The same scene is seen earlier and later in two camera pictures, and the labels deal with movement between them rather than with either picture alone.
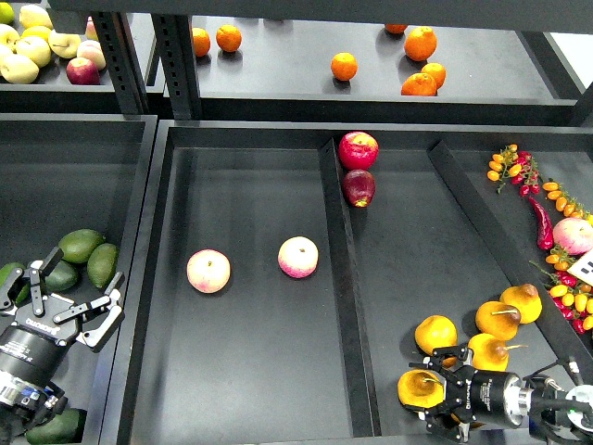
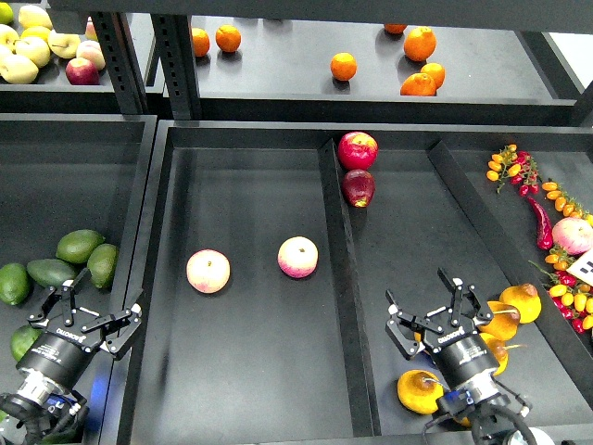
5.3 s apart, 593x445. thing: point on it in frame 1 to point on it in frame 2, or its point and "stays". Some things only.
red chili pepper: [545, 229] stays
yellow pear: [420, 387] stays
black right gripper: [492, 398] to [461, 354]
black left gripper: [32, 346] to [62, 346]
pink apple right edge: [574, 235] stays
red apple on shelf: [82, 71] stays
